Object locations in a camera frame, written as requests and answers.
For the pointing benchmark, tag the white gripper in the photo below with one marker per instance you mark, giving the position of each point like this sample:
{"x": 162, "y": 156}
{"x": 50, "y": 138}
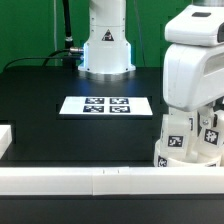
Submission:
{"x": 193, "y": 71}

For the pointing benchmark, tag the round white stool seat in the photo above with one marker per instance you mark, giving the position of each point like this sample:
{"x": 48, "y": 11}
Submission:
{"x": 193, "y": 160}

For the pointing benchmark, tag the white front barrier wall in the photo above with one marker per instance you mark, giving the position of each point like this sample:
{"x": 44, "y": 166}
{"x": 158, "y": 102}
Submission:
{"x": 111, "y": 181}

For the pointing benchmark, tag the white barrier wall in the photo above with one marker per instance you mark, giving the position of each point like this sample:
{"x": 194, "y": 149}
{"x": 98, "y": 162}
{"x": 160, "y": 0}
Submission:
{"x": 5, "y": 138}
{"x": 111, "y": 181}

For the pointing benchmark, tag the white marker base plate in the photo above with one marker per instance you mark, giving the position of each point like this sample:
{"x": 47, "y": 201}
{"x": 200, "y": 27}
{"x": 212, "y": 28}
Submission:
{"x": 86, "y": 105}

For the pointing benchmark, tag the black vertical cable post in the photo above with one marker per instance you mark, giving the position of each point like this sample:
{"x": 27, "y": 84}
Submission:
{"x": 68, "y": 62}

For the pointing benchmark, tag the white left barrier wall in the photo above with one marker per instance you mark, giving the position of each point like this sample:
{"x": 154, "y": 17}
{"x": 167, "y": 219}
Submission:
{"x": 5, "y": 138}

